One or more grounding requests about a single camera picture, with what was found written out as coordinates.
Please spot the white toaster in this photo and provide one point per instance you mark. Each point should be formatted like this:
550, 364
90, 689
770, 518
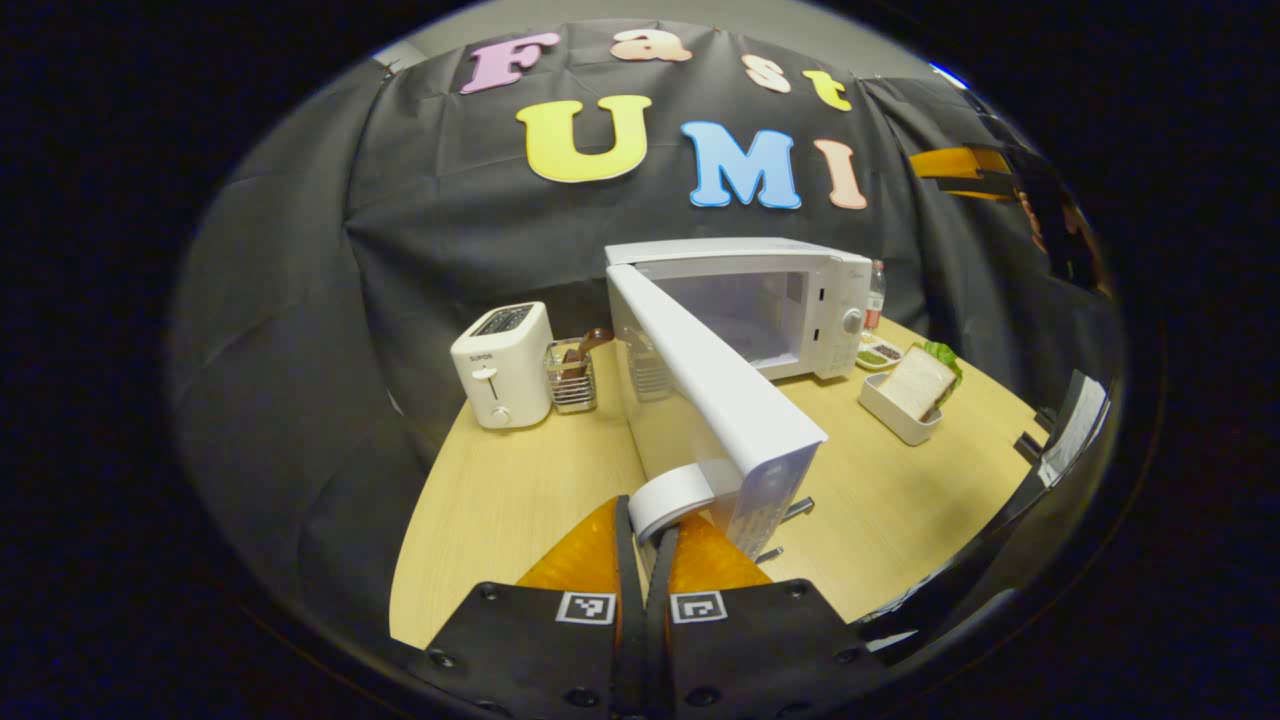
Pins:
500, 370

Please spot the clear bottle with red cap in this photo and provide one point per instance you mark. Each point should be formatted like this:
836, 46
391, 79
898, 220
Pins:
876, 300

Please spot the black backdrop cloth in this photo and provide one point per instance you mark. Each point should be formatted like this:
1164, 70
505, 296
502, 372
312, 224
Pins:
420, 220

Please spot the white microwave oven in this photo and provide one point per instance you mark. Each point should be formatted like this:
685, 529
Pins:
730, 400

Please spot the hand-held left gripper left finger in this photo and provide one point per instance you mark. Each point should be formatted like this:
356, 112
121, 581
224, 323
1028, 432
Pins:
626, 575

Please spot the white sectioned dish with beans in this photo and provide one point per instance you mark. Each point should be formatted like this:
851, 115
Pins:
878, 356

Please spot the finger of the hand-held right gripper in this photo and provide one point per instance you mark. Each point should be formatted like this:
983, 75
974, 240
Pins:
985, 183
960, 162

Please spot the sandwich with green lettuce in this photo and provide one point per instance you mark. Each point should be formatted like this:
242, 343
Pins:
915, 385

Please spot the brown wooden spoon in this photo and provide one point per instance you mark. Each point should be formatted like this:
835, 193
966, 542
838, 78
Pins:
590, 345

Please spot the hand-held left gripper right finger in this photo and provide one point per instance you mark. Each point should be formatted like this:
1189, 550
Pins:
660, 590

